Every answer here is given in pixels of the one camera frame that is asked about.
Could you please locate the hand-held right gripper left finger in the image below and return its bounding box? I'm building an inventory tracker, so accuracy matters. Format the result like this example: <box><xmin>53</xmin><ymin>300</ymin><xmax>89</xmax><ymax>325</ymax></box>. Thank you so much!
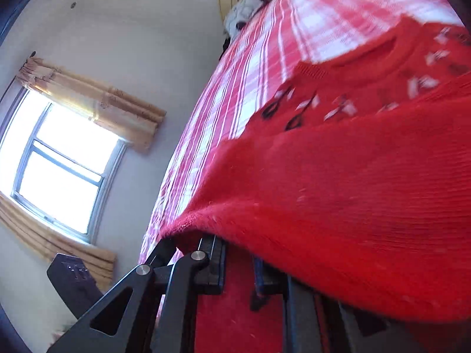
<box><xmin>47</xmin><ymin>235</ymin><xmax>227</xmax><ymax>353</ymax></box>

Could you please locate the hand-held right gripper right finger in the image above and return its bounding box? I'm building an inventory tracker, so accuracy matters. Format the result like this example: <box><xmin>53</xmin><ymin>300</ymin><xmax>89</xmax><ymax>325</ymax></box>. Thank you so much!
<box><xmin>250</xmin><ymin>255</ymin><xmax>389</xmax><ymax>353</ymax></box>

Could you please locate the red knit sweater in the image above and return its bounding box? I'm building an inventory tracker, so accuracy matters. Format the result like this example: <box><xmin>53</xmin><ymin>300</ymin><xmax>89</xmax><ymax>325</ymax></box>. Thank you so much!
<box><xmin>158</xmin><ymin>16</ymin><xmax>471</xmax><ymax>353</ymax></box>

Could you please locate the beige curtain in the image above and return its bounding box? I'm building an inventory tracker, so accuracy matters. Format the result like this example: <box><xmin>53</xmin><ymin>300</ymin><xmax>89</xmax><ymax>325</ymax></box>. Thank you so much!
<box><xmin>0</xmin><ymin>191</ymin><xmax>117</xmax><ymax>295</ymax></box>

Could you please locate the window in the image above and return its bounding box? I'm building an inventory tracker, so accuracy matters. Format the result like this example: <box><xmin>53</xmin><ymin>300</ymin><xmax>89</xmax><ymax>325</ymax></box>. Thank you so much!
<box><xmin>0</xmin><ymin>88</ymin><xmax>127</xmax><ymax>245</ymax></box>

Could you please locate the red white plaid bed sheet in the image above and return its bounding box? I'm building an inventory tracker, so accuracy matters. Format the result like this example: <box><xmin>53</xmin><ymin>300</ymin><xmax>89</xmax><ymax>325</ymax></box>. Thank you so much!
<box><xmin>138</xmin><ymin>0</ymin><xmax>464</xmax><ymax>265</ymax></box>

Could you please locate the white black patterned pillow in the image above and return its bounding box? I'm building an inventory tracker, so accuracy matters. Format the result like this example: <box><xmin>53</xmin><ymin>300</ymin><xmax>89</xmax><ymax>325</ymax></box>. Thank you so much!
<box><xmin>224</xmin><ymin>0</ymin><xmax>291</xmax><ymax>38</ymax></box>

